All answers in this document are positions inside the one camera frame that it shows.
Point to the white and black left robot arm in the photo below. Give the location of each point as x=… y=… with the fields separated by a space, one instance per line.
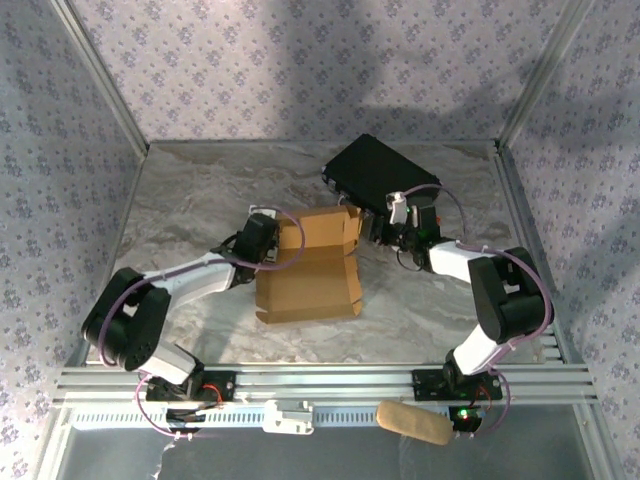
x=195 y=275

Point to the aluminium left frame post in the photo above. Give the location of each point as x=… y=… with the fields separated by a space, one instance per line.
x=100 y=75

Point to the aluminium frame post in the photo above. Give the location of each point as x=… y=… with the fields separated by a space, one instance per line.
x=100 y=75
x=545 y=70

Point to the aluminium side rails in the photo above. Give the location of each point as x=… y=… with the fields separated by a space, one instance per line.
x=525 y=225

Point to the brown cardboard paper box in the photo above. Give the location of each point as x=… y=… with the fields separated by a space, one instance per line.
x=310 y=290

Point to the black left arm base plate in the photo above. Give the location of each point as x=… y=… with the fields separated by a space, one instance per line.
x=225 y=387

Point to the white plastic bracket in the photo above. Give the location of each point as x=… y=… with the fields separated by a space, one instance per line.
x=287 y=417

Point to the tan foam cushion roll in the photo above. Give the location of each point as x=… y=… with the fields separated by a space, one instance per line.
x=415 y=422

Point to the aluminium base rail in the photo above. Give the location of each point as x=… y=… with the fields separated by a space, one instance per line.
x=325 y=387

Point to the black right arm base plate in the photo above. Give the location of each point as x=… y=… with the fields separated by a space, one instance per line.
x=425 y=385

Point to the black hard case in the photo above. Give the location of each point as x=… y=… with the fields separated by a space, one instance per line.
x=370 y=170

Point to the aluminium right frame post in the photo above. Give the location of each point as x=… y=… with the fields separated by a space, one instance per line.
x=545 y=70

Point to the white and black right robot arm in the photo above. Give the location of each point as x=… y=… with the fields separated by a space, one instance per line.
x=450 y=257

